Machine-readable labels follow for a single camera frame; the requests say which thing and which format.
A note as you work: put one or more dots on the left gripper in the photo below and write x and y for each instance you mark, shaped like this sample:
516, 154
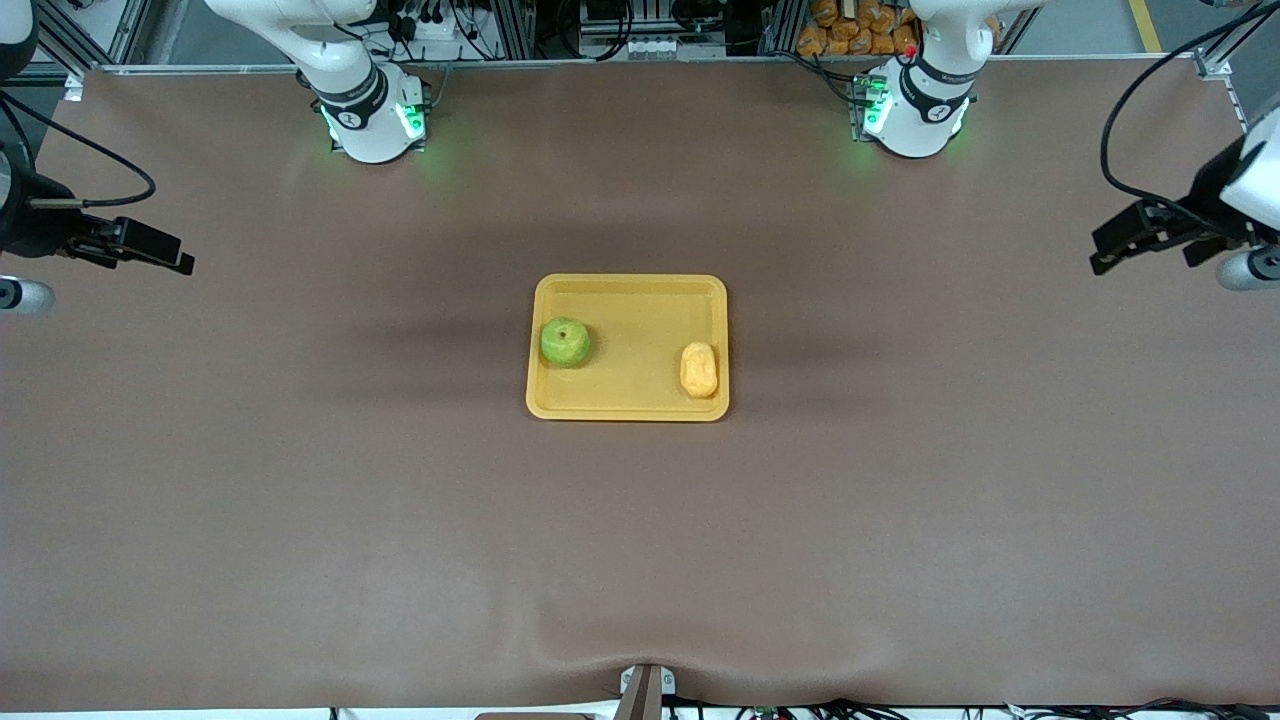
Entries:
1207, 196

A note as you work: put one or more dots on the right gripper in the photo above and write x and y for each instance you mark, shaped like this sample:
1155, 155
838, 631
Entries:
28, 228

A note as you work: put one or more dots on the yellow potato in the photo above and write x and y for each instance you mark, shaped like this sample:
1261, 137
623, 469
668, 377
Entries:
699, 370

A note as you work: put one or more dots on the green apple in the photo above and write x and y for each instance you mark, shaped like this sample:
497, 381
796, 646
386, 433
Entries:
566, 343

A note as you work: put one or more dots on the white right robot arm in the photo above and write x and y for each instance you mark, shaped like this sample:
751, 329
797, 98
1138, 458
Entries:
370, 120

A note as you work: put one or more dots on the yellow plastic tray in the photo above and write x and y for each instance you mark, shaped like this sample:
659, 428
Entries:
635, 385

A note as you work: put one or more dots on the bag of orange snacks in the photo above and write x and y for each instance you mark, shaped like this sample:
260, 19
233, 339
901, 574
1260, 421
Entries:
835, 40

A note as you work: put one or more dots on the white power strip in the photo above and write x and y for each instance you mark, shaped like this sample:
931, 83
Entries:
440, 30

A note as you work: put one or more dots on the grey electronics box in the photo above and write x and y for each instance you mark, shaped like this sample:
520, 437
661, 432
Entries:
650, 45

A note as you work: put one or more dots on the brown table mat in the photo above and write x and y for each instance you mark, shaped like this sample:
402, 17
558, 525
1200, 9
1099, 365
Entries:
640, 560

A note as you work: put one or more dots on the metal table clamp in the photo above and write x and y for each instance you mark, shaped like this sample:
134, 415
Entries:
645, 690

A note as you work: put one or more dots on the aluminium frame strut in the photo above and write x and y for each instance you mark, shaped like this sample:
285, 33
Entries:
1215, 62
80, 40

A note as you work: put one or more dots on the aluminium table edge rail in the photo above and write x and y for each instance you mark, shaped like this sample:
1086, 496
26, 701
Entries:
650, 62

